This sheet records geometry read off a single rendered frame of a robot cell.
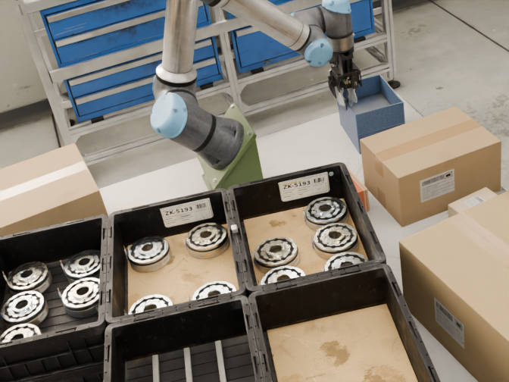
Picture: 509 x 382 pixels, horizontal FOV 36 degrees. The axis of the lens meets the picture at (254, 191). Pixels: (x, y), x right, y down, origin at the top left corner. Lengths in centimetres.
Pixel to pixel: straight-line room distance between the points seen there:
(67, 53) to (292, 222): 192
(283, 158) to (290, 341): 90
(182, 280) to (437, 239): 59
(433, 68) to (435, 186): 229
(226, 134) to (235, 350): 72
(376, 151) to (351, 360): 70
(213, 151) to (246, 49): 167
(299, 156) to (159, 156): 162
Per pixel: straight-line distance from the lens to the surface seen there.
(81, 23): 360
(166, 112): 214
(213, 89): 382
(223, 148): 218
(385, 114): 237
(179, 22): 214
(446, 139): 215
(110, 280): 178
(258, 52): 384
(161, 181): 247
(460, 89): 413
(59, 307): 193
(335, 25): 225
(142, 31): 366
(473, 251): 173
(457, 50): 452
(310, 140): 251
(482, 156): 213
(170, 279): 188
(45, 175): 229
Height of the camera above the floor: 203
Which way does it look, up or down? 35 degrees down
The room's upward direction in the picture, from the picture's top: 12 degrees counter-clockwise
